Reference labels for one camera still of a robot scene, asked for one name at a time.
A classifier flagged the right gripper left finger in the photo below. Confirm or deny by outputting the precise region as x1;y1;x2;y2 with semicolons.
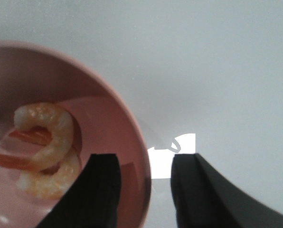
38;154;121;228

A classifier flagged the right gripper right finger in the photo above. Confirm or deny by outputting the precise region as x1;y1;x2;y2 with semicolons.
170;153;283;228

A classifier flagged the cooked shrimp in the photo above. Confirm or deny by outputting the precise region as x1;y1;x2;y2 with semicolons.
16;148;81;200
0;102;74;171

